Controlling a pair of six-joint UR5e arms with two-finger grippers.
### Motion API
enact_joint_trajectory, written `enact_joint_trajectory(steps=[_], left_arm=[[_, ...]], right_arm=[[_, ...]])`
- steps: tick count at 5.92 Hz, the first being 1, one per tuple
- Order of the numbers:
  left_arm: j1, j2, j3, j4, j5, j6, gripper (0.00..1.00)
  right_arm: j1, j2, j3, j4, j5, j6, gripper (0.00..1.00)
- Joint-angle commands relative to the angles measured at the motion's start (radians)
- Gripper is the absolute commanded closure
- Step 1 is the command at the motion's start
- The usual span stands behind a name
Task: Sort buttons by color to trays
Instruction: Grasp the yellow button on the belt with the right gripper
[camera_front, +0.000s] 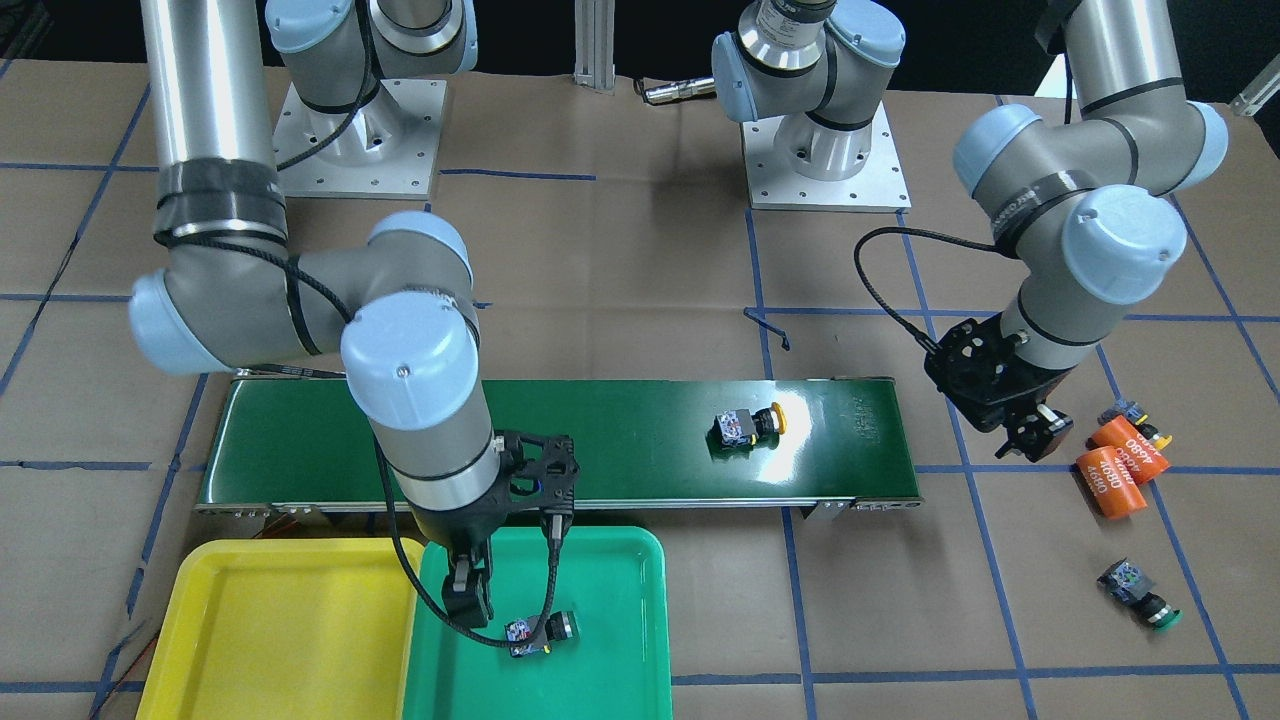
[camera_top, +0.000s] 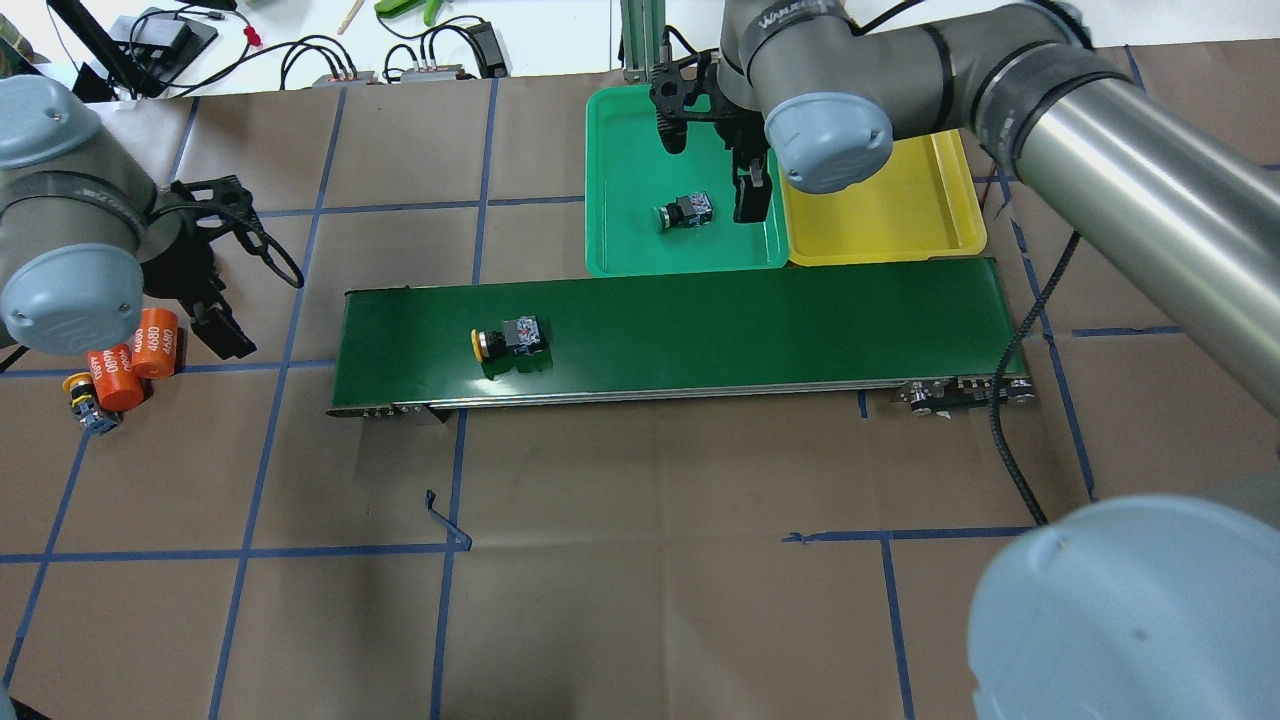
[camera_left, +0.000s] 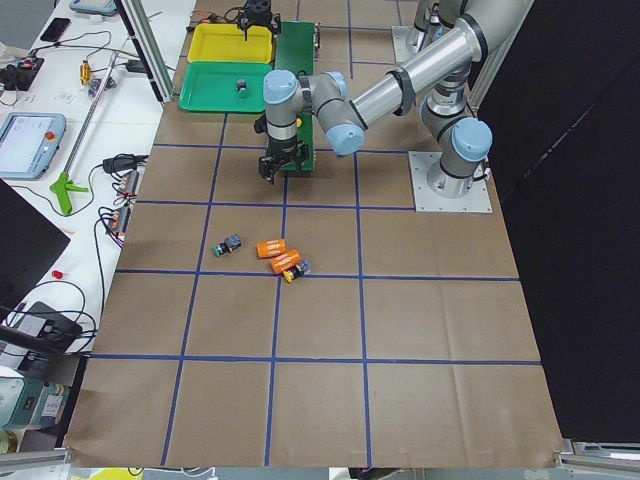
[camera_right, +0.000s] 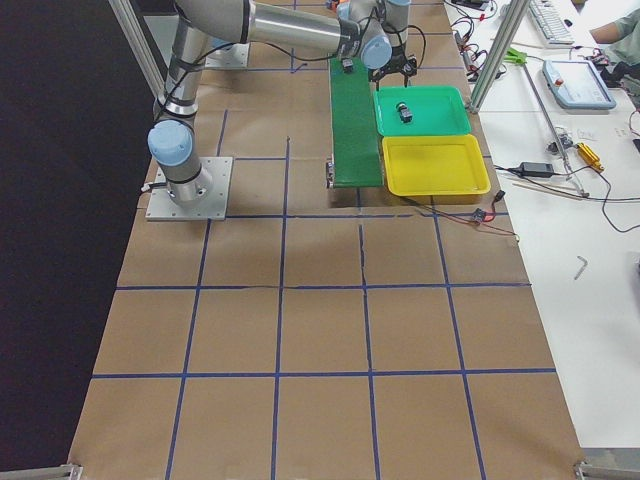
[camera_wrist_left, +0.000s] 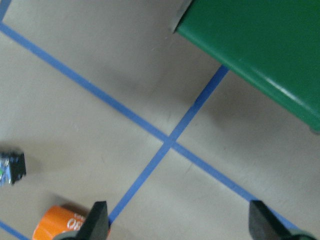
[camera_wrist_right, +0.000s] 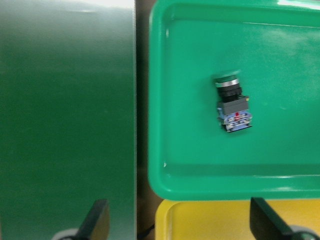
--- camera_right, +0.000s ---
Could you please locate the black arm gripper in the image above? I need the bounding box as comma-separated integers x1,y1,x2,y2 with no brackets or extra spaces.
368,46,418,91

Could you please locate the green push button switch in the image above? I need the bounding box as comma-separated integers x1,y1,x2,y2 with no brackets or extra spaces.
396,102,413,124

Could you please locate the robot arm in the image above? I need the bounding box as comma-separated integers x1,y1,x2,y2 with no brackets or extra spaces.
148,1,418,219

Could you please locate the green plastic tray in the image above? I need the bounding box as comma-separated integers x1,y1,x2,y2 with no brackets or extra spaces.
373,85,471,137

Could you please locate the green conveyor belt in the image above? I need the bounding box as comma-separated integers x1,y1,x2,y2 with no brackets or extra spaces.
326,59,383,188

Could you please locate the yellow plastic tray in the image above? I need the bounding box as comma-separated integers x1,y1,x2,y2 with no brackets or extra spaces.
382,134,491,196

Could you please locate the black power adapter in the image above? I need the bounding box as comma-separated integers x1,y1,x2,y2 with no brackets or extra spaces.
519,162,556,178

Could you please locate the white keyboard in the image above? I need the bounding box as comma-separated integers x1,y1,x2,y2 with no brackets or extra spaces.
528,0,575,48

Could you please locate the teach pendant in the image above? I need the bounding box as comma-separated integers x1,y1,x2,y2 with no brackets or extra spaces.
542,60,616,110

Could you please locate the green handled reach grabber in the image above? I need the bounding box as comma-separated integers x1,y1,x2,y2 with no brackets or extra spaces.
504,47,572,179

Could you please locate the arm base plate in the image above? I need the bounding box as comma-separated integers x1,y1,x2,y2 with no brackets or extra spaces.
146,156,234,221

